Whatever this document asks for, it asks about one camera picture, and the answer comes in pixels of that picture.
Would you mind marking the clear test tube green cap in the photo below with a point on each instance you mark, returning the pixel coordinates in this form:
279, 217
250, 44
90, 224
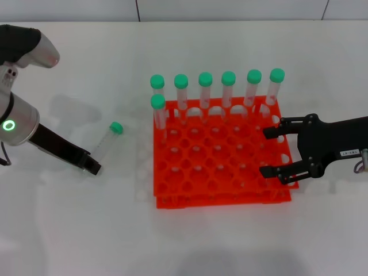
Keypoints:
157, 81
181, 81
276, 74
205, 79
107, 138
228, 78
159, 115
254, 76

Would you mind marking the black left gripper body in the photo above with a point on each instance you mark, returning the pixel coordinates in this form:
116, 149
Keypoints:
60, 145

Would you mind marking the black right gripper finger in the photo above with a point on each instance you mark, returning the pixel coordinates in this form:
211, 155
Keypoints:
270, 172
273, 132

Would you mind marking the orange test tube rack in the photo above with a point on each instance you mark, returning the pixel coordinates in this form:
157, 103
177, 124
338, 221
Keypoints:
224, 161

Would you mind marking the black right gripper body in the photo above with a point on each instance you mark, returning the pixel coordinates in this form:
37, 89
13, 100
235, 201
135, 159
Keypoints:
322, 141

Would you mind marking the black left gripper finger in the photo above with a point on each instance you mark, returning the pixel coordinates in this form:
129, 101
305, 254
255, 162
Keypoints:
93, 166

